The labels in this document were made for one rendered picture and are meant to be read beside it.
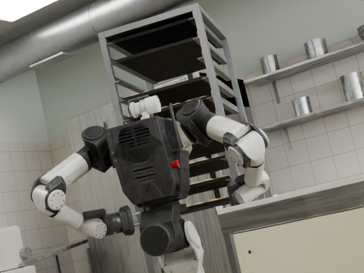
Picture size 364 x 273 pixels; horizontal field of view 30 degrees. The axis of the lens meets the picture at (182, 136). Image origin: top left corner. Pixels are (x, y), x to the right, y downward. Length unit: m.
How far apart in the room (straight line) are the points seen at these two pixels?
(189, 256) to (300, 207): 1.19
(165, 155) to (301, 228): 1.00
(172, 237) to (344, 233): 1.05
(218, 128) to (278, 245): 0.95
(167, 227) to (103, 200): 3.43
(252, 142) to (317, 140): 3.55
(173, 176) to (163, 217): 0.15
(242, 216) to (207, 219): 3.71
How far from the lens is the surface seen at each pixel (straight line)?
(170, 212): 2.46
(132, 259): 5.71
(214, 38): 3.41
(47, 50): 6.11
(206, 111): 2.52
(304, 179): 5.91
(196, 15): 3.01
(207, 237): 5.31
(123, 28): 3.10
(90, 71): 7.10
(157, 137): 2.41
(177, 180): 2.49
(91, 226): 2.70
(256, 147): 2.33
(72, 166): 2.59
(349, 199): 1.46
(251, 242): 1.57
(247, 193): 2.52
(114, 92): 3.06
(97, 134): 2.62
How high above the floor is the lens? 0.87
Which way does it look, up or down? 8 degrees up
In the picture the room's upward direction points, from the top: 13 degrees counter-clockwise
